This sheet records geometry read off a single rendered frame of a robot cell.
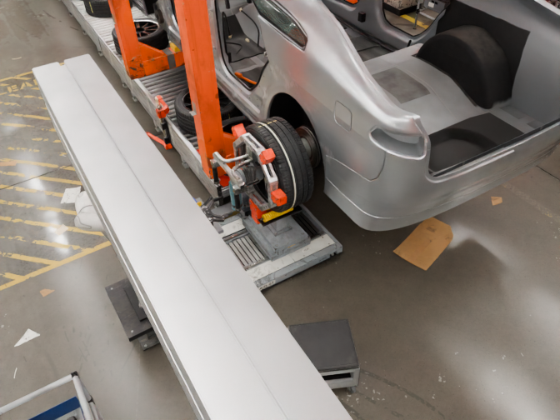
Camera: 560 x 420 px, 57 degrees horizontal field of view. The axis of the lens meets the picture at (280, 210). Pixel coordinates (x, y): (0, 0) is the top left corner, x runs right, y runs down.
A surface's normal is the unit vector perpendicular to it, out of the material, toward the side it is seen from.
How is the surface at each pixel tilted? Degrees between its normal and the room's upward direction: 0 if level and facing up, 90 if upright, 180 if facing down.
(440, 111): 21
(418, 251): 1
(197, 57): 90
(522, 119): 0
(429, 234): 2
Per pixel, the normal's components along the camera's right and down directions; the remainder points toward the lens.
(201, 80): 0.51, 0.58
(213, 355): -0.03, -0.73
